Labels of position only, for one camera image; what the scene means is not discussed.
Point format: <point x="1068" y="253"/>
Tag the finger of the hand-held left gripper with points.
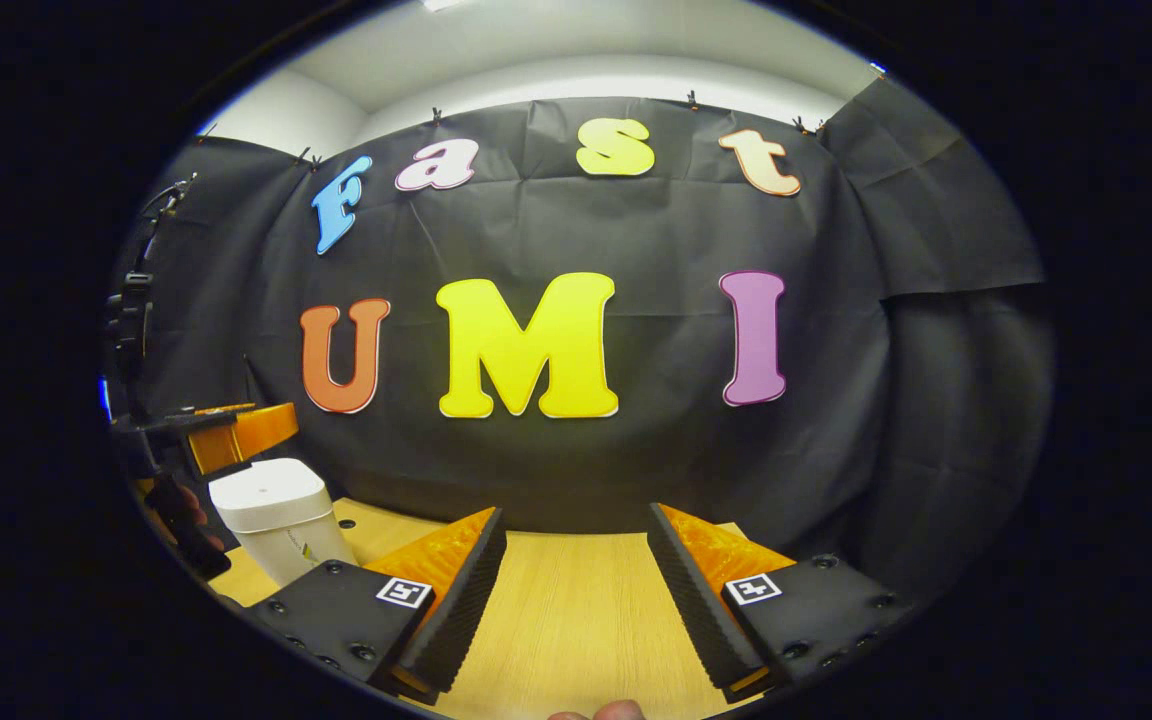
<point x="246" y="435"/>

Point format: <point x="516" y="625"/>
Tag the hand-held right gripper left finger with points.
<point x="461" y="600"/>

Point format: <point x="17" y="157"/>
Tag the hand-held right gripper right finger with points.
<point x="701" y="610"/>

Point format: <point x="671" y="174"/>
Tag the white garbage bin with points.
<point x="266" y="500"/>

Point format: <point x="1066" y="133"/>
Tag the wooden desktop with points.
<point x="576" y="620"/>

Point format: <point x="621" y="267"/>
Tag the black backdrop cloth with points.
<point x="636" y="230"/>

